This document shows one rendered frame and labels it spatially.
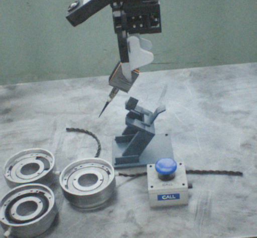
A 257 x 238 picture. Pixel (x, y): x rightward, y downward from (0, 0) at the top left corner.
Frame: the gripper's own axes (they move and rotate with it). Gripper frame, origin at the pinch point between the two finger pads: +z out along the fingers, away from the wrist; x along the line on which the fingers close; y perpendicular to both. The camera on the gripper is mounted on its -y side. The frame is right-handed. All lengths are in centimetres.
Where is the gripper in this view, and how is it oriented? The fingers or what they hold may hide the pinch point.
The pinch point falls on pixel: (125, 71)
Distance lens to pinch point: 84.6
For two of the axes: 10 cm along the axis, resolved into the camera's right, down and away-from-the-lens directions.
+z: 1.1, 8.3, 5.4
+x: -0.2, -5.4, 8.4
